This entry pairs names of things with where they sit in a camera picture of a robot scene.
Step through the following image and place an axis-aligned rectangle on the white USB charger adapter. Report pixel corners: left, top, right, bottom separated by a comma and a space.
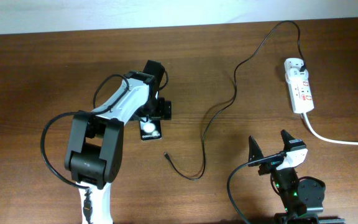
284, 58, 308, 81

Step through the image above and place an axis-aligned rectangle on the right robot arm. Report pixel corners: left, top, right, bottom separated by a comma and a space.
249, 129, 345, 224

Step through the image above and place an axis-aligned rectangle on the white power strip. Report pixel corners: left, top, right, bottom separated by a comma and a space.
285, 68, 314, 114

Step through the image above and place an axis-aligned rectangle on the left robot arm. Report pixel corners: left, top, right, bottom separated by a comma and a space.
65, 60, 172, 223

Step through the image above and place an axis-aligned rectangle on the white power strip cord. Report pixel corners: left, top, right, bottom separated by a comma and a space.
300, 112, 358, 148

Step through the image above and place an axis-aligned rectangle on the black smartphone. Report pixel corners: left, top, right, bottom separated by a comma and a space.
139, 120, 162, 141

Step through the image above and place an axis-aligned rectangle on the black charging cable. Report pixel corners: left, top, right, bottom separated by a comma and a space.
163, 20, 307, 181

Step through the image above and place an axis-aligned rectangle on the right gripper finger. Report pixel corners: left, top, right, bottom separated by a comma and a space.
248, 136, 264, 167
280, 129, 306, 152

